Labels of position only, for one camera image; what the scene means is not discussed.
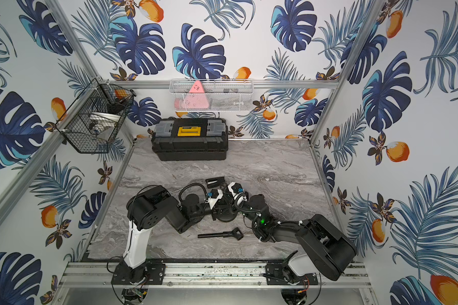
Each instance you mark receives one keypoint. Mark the black round stand base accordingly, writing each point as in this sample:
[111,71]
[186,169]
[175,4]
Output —
[226,215]

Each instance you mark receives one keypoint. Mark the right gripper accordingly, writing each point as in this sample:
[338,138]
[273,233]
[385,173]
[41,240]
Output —
[235,204]

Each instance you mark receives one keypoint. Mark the black wire basket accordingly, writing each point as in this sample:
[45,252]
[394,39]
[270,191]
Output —
[99,113]

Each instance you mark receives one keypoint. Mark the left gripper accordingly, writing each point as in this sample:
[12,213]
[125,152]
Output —
[210,206]

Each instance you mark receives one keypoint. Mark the white mesh wall basket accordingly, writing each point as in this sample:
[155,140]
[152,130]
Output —
[224,95]

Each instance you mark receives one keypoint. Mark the pink triangular object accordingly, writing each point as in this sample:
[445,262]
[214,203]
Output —
[195,100]

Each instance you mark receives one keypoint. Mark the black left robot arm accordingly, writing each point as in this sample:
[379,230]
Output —
[155,203]

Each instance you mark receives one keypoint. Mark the aluminium front rail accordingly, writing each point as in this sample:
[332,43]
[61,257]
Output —
[208,275]

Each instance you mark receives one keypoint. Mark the black plastic toolbox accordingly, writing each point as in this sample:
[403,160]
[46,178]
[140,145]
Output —
[190,139]

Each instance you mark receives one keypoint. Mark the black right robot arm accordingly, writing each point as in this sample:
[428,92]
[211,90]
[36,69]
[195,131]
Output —
[326,249]

